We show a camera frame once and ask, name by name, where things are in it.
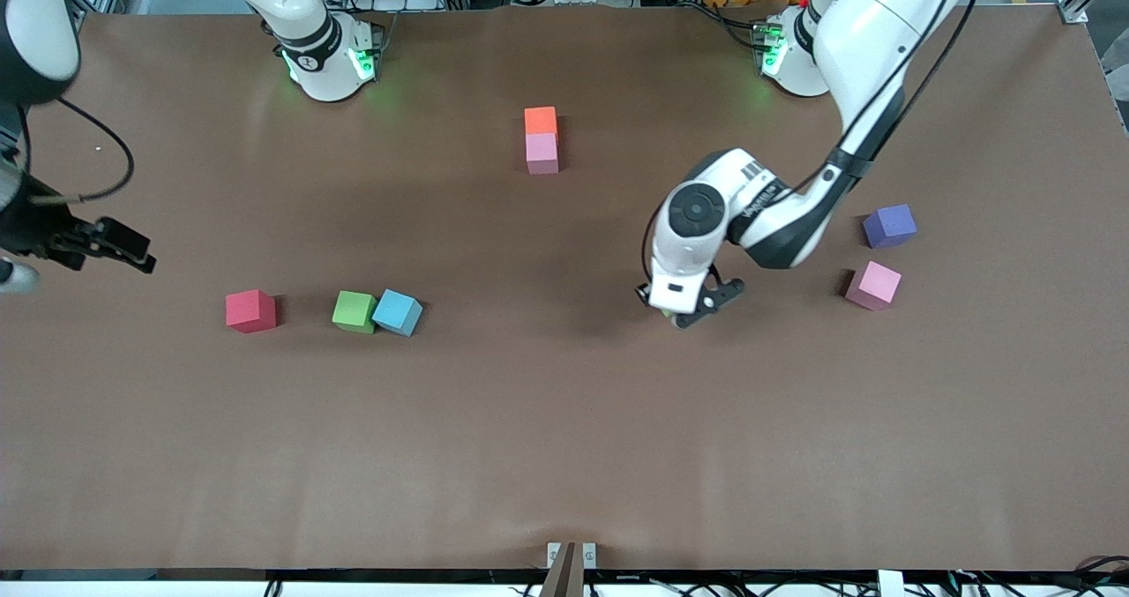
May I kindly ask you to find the metal bracket with brown post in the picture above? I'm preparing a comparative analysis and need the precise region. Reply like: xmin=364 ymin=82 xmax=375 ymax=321
xmin=538 ymin=541 xmax=598 ymax=597

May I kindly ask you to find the black base cable bundle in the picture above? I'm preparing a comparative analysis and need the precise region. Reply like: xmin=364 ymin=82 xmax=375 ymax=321
xmin=701 ymin=2 xmax=768 ymax=47

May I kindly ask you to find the purple foam cube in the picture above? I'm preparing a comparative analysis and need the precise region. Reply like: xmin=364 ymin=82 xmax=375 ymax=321
xmin=863 ymin=204 xmax=918 ymax=250

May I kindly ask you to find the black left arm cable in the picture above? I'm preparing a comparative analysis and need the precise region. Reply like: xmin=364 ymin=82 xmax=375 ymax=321
xmin=641 ymin=0 xmax=984 ymax=291

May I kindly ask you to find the red foam cube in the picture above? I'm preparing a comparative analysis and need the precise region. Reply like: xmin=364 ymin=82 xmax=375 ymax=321
xmin=225 ymin=288 xmax=278 ymax=334

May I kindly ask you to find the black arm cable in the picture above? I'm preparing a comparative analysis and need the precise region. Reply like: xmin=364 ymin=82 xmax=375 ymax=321
xmin=641 ymin=0 xmax=984 ymax=291
xmin=18 ymin=97 xmax=136 ymax=205

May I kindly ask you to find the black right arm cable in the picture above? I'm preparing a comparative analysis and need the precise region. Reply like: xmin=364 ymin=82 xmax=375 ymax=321
xmin=18 ymin=97 xmax=136 ymax=205

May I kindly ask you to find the pink foam cube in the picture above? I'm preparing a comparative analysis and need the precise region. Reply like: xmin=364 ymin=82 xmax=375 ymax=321
xmin=526 ymin=132 xmax=561 ymax=175
xmin=845 ymin=260 xmax=902 ymax=311

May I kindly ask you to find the blue foam cube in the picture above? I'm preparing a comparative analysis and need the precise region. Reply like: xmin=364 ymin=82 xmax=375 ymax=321
xmin=371 ymin=288 xmax=424 ymax=338

